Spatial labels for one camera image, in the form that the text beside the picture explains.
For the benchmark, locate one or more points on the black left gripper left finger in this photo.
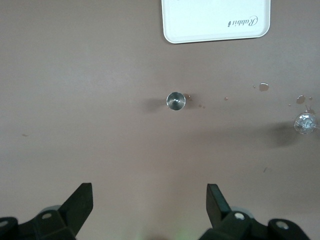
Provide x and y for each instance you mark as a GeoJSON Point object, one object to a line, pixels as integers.
{"type": "Point", "coordinates": [62, 220]}

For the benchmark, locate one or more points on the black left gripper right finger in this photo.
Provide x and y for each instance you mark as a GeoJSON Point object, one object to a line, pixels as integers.
{"type": "Point", "coordinates": [225, 225]}

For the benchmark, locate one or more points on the steel jigger cup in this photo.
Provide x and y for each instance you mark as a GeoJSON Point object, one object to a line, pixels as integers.
{"type": "Point", "coordinates": [175, 101]}

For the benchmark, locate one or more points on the clear crystal wine glass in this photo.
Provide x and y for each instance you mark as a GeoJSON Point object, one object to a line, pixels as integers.
{"type": "Point", "coordinates": [305, 123]}

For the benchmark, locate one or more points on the brown table cover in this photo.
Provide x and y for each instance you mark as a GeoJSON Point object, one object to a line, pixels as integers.
{"type": "Point", "coordinates": [100, 100]}

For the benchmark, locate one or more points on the cream rabbit print tray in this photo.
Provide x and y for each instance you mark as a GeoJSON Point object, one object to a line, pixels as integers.
{"type": "Point", "coordinates": [212, 17]}

